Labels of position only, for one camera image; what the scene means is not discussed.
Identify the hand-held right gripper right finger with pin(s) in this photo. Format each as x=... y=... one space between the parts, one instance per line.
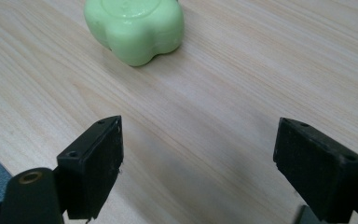
x=318 y=174

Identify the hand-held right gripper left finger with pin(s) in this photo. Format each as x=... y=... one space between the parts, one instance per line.
x=88 y=172

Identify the green flower-shaped container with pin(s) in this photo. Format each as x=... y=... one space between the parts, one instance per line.
x=135 y=29

